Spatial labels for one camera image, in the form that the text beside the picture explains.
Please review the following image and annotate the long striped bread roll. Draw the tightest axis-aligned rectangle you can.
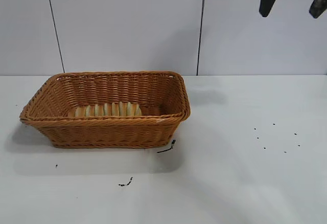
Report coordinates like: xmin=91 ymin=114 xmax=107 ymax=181
xmin=68 ymin=101 xmax=143 ymax=119

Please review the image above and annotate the brown woven wicker basket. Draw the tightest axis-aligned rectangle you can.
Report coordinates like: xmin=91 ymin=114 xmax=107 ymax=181
xmin=19 ymin=70 xmax=192 ymax=149

